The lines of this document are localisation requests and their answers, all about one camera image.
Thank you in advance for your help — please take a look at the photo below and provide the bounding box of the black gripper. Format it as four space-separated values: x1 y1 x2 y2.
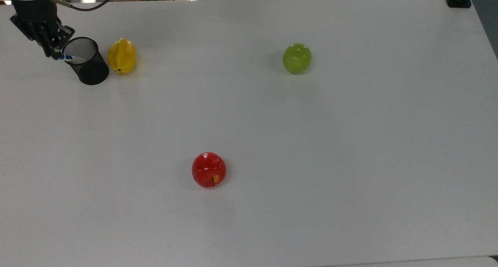
10 0 75 60

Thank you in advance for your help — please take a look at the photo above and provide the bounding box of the black mesh pen holder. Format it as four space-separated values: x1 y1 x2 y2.
62 37 110 85

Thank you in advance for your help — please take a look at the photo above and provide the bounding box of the yellow starfruit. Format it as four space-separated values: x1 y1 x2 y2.
108 38 137 74

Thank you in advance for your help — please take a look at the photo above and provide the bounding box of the red apple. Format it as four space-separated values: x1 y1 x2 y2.
191 152 227 188

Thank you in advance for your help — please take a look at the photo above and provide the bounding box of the green apple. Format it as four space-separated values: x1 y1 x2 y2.
282 43 312 74

